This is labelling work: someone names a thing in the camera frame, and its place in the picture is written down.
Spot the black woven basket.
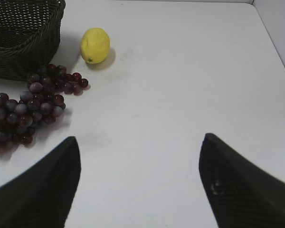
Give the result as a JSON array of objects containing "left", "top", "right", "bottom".
[{"left": 0, "top": 0, "right": 66, "bottom": 81}]

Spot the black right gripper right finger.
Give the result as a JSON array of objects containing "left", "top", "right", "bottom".
[{"left": 199, "top": 133, "right": 285, "bottom": 228}]

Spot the yellow lemon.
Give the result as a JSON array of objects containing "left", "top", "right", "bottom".
[{"left": 80, "top": 28, "right": 110, "bottom": 64}]

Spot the red grape bunch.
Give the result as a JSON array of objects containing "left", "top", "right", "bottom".
[{"left": 0, "top": 64, "right": 89, "bottom": 153}]

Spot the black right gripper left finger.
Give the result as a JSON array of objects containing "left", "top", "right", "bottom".
[{"left": 0, "top": 136, "right": 81, "bottom": 228}]

